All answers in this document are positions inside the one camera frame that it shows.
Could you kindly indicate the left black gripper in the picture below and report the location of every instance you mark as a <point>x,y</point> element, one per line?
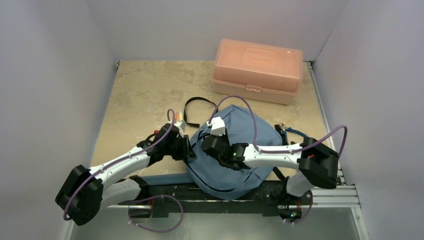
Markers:
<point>186,152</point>

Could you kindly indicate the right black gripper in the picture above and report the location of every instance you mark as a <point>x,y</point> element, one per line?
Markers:
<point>208,145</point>

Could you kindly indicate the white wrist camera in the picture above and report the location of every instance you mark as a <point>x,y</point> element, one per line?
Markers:
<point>180,126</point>
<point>217,126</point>

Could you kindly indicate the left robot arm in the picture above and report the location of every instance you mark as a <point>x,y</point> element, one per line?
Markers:
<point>86,191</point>

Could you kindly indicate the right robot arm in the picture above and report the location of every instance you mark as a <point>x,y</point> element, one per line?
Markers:
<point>317,164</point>

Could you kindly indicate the blue student backpack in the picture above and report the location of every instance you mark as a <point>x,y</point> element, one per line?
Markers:
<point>217,164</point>

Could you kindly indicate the pink plastic storage box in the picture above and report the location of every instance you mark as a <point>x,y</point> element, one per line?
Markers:
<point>259,72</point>

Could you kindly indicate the blue handled pliers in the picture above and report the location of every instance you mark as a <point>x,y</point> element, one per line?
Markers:
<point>291,130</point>

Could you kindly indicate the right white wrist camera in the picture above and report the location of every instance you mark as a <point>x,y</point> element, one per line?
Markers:
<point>217,126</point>

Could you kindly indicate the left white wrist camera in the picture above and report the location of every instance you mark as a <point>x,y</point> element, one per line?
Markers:
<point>180,126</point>

